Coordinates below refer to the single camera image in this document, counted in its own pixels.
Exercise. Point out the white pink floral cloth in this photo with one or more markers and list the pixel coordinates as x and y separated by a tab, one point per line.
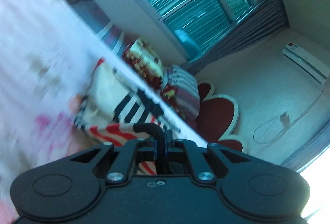
31	33

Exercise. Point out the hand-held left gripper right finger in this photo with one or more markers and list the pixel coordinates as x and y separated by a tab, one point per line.
169	151

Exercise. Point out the white air conditioner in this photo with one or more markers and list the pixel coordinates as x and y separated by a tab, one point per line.
304	61

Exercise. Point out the wall socket with charger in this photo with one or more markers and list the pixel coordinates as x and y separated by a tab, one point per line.
285	118

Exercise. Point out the striped knit sweater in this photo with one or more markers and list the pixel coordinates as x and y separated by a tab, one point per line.
123	108

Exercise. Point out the striped pillow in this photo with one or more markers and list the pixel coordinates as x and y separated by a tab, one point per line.
180	90

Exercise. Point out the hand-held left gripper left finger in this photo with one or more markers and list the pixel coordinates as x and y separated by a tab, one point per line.
154	153

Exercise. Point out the red scalloped headboard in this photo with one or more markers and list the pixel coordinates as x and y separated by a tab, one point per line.
219	115

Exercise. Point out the red yellow patterned pillow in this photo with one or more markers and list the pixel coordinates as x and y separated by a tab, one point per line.
144	64

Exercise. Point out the teal cloth bundle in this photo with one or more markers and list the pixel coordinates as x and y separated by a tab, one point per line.
187	41

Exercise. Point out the sliding glass window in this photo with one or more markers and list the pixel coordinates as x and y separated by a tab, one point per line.
185	2

